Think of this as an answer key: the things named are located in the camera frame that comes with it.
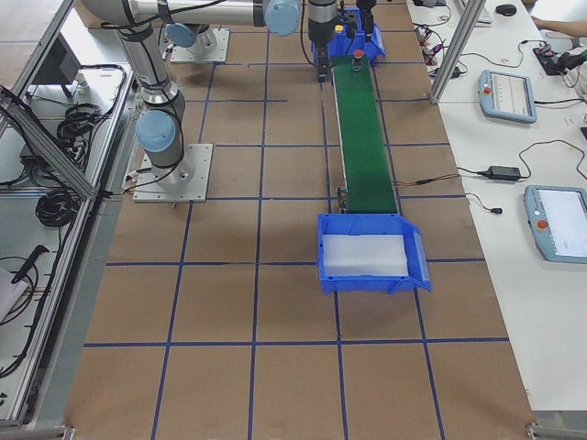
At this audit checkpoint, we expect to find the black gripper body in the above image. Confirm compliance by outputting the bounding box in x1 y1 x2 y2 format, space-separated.
311 36 334 62

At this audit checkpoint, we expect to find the red push button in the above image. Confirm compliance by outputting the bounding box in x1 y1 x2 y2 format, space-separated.
351 49 364 72

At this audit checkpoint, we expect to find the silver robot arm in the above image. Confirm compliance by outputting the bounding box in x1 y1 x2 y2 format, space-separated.
85 1 339 207

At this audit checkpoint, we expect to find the blue left plastic bin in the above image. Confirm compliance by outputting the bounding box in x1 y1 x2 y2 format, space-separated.
329 5 387 64

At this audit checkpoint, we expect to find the blue plastic bin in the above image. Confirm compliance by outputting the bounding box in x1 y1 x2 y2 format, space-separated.
329 5 387 64
316 214 432 294

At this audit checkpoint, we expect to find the green conveyor belt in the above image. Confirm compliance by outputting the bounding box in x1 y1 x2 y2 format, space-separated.
332 55 397 214

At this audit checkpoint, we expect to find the far teach pendant tablet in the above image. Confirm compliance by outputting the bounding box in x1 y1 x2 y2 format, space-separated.
478 70 537 124

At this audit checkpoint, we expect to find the teach pendant tablet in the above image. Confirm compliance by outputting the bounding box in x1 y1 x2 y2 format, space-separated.
524 185 586 264
478 70 537 124

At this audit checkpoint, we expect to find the blue right plastic bin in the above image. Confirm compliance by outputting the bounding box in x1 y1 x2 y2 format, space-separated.
316 214 432 294

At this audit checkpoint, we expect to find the white foam right liner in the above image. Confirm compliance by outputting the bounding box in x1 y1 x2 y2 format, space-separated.
322 235 408 277

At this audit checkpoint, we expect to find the black power adapter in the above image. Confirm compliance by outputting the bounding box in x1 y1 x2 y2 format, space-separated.
484 165 522 182

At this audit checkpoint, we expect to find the near teach pendant tablet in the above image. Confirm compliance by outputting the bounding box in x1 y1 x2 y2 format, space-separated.
524 185 586 264

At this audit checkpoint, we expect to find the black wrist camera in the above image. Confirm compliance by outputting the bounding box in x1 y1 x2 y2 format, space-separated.
340 9 359 39

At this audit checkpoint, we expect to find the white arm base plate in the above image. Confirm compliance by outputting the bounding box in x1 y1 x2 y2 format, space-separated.
170 27 230 64
132 144 213 203

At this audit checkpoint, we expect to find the aluminium frame post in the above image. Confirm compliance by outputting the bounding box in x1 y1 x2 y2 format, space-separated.
429 0 484 104

